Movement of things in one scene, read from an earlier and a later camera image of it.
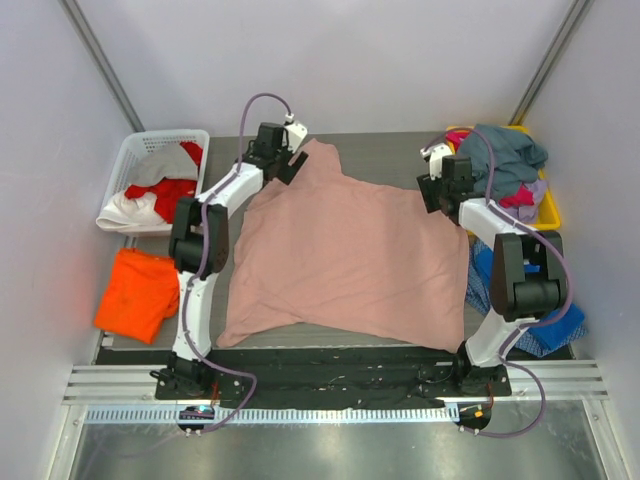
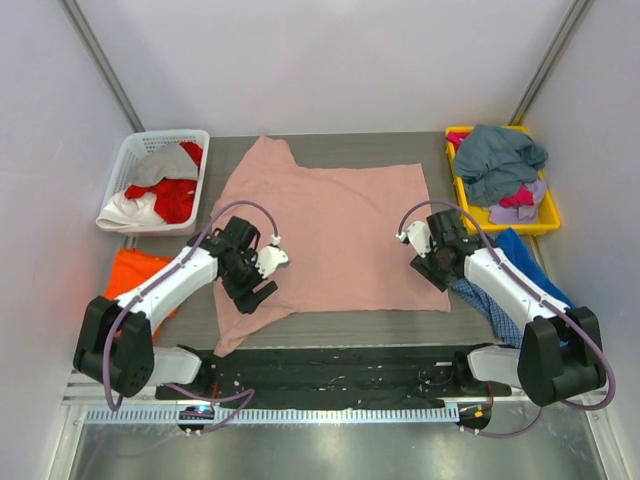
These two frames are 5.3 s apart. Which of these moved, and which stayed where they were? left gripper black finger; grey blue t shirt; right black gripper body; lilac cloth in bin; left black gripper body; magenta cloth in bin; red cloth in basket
Moved: left gripper black finger; right black gripper body; left black gripper body
Stayed: grey blue t shirt; red cloth in basket; magenta cloth in bin; lilac cloth in bin
